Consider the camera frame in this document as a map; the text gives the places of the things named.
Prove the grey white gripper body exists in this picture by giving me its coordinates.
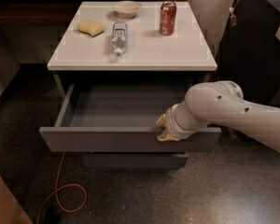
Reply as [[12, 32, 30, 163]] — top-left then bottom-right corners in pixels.
[[165, 104, 206, 140]]

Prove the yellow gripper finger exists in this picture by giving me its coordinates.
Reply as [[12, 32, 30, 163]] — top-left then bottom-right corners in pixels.
[[157, 129, 178, 142], [156, 114, 166, 128]]

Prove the grey top drawer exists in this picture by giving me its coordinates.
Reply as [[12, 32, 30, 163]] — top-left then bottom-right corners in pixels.
[[40, 83, 221, 153]]

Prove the clear blue plastic bottle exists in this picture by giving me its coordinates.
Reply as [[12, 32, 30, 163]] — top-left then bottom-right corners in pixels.
[[111, 21, 128, 57]]

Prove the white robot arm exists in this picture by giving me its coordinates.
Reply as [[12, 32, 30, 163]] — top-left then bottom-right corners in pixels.
[[156, 81, 280, 152]]

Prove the white cabinet with grey drawers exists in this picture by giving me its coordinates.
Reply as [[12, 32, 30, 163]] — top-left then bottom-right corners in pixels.
[[47, 1, 218, 89]]

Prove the dark cabinet at right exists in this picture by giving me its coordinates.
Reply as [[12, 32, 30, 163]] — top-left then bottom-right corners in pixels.
[[217, 0, 280, 106]]

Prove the red soda can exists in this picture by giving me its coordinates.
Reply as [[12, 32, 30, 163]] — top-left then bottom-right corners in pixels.
[[159, 1, 177, 35]]

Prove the yellow green sponge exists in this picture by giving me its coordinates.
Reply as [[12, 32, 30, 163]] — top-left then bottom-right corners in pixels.
[[77, 20, 105, 37]]

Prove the white ceramic bowl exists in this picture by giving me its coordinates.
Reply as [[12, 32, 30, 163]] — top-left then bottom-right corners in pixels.
[[113, 0, 142, 19]]

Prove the light wooden board corner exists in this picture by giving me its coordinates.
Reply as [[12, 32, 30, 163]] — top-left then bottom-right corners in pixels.
[[0, 176, 33, 224]]

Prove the dark wooden shelf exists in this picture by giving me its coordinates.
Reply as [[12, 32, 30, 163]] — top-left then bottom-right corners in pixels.
[[0, 0, 187, 26]]

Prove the orange cable on floor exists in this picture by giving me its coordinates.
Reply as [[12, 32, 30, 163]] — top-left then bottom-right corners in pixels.
[[35, 151, 89, 224]]

